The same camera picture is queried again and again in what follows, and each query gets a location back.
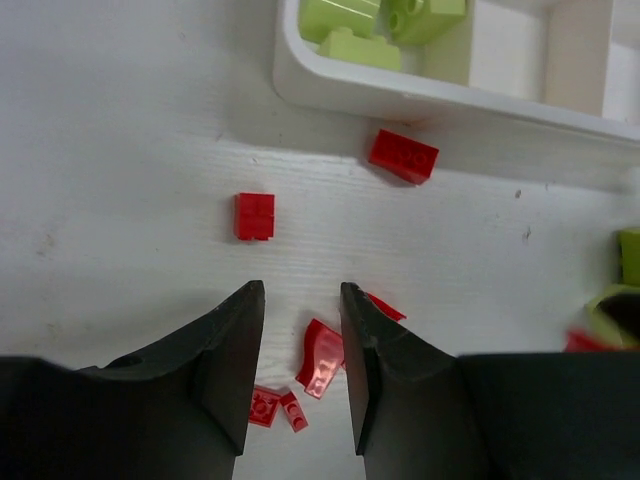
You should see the red lego piece lower right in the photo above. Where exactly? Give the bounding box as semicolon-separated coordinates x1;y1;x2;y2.
564;330;622;352

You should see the white divided sorting tray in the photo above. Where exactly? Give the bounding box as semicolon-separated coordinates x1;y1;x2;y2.
273;1;639;142

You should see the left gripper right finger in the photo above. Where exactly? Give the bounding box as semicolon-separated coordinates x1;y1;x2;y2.
340;283;639;479

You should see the light green duplo brick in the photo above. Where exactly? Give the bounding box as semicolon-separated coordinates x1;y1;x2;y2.
298;0;381;43

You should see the pale green duplo brick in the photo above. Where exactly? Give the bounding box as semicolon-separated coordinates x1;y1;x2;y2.
586;284;639;349

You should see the red lego brick near tray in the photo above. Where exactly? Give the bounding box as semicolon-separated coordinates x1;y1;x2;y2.
368;129;440;186

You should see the small red lego brick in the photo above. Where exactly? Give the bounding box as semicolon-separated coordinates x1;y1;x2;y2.
233;192;275;241

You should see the red lego plate left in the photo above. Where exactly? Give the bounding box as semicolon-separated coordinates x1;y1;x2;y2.
249;385;281;428

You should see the red lego slope piece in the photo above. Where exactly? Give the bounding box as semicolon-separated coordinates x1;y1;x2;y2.
295;318;344;399

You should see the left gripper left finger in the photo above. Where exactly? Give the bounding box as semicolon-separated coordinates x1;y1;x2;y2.
1;280;265;479

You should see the red small lego piece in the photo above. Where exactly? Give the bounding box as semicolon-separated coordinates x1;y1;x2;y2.
280;391;308;433

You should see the dark green duplo brick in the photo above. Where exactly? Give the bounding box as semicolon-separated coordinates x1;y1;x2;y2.
618;227;640;287

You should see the red curved lego piece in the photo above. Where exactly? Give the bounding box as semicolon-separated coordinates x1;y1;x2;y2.
367;293;407;322

